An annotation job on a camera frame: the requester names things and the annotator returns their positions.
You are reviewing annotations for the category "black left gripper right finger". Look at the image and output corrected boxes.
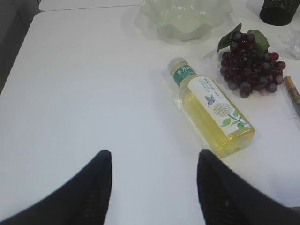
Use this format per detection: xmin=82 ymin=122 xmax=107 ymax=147
xmin=197 ymin=149 xmax=300 ymax=225

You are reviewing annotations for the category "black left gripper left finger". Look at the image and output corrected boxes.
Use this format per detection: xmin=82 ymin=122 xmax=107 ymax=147
xmin=1 ymin=150 xmax=112 ymax=225

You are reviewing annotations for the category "yellow tea bottle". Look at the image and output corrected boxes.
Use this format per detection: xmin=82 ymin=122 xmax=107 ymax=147
xmin=168 ymin=58 xmax=255 ymax=158

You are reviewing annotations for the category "purple grape bunch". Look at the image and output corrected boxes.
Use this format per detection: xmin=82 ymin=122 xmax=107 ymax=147
xmin=217 ymin=23 xmax=286 ymax=98

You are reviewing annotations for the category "clear plastic sheet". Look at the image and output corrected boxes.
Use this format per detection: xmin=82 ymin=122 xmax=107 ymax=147
xmin=279 ymin=27 xmax=300 ymax=60

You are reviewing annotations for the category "gold glitter pen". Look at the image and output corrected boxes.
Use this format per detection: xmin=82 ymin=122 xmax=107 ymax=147
xmin=284 ymin=76 xmax=300 ymax=118

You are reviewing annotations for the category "green wavy glass plate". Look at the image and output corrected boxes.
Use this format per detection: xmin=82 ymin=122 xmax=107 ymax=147
xmin=140 ymin=0 xmax=233 ymax=41

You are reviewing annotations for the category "black mesh pen holder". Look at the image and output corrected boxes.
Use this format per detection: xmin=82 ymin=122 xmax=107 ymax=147
xmin=259 ymin=0 xmax=300 ymax=26

